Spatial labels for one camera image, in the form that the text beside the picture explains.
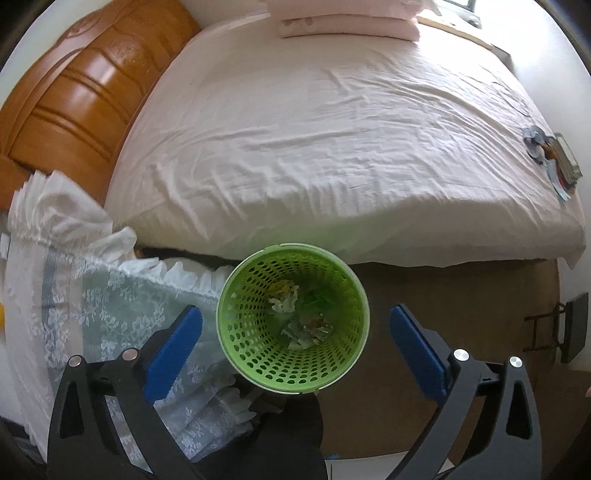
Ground window with dark frame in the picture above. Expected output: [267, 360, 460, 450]
[438, 0, 482, 29]

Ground wooden headboard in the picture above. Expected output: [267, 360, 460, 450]
[1, 0, 200, 210]

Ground black stand on floor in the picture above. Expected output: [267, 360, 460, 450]
[523, 292, 590, 364]

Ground items on bed corner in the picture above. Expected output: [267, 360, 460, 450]
[522, 125, 583, 202]

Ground white lace nightstand cover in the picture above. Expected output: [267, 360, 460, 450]
[3, 172, 253, 461]

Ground bed with pink sheet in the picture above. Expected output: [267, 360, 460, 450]
[105, 14, 586, 267]

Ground green perforated trash bin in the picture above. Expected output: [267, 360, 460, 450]
[216, 243, 370, 395]

